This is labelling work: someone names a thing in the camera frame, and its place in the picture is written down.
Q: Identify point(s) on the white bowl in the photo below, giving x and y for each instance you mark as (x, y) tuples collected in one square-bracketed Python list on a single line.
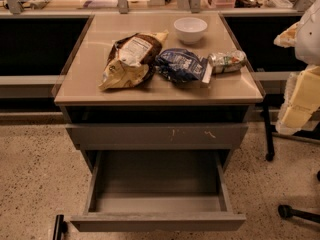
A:
[(190, 30)]

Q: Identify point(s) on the black chair leg with caster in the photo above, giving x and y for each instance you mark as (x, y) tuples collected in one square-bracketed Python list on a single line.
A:
[(286, 212)]

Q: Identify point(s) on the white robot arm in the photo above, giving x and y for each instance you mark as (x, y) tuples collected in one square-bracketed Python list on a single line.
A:
[(307, 48)]

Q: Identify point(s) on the blue chip bag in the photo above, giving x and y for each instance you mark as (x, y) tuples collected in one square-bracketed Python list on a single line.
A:
[(179, 65)]

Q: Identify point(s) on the black table leg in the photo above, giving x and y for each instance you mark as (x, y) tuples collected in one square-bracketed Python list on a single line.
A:
[(268, 132)]

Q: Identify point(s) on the open middle drawer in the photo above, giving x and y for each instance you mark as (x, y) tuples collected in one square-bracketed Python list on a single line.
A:
[(144, 191)]

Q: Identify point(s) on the black handle bar at floor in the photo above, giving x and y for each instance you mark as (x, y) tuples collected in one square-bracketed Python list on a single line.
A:
[(59, 228)]

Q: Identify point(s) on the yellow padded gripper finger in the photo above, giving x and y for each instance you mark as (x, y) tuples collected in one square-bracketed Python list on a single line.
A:
[(287, 38), (301, 100)]

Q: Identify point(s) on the closed top drawer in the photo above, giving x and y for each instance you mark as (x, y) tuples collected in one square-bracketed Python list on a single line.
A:
[(158, 136)]

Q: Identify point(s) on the brown and yellow chip bag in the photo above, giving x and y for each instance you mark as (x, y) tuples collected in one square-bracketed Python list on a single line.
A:
[(131, 60)]

